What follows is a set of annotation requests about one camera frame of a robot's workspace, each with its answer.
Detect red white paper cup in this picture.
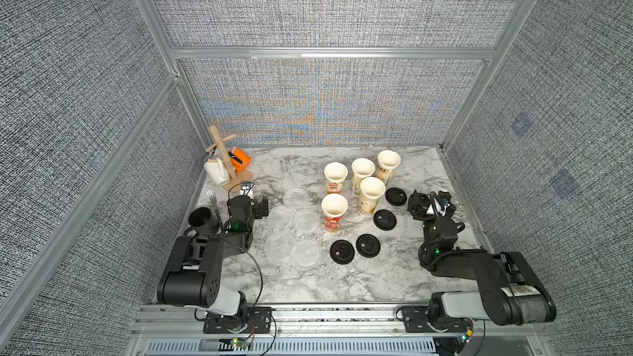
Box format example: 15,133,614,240
324,163,348,194

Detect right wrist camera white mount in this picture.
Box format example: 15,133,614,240
427,191,452,216

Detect cream paper cup back middle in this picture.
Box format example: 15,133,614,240
352,158,375,194

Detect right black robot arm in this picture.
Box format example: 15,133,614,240
407,191,557,331

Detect white mug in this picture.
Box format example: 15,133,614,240
204,158,231,186

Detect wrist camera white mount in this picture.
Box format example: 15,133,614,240
240,181,255,198
427,191,452,216

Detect black cup lid middle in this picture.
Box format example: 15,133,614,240
373,209,397,231

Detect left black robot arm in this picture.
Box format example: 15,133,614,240
157,194,270,321

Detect cream paper cup front right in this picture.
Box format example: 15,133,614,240
359,176,386,215

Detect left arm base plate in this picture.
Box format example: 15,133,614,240
203,307,273,336

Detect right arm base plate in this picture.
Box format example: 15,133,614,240
394,305,472,334

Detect black cup lid back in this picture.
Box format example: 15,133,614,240
385,187,408,206

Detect cream paper cup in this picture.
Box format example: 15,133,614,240
352,158,375,194
359,176,386,215
376,150,402,185

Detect cream paper cup back right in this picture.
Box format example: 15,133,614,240
376,150,402,185

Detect silver fork green handle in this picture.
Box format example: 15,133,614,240
206,189,223,233

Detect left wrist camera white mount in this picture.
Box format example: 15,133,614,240
240,181,255,198

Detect wooden mug tree stand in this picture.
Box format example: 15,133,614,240
206,125,253,194

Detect black cup lid front left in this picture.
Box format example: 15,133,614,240
330,240,355,265

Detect orange mug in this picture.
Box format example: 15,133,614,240
228,147,252,172

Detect black mug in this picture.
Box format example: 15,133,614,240
184,207,219,237

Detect red paper milk tea cup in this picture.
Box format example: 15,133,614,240
321,193,349,232

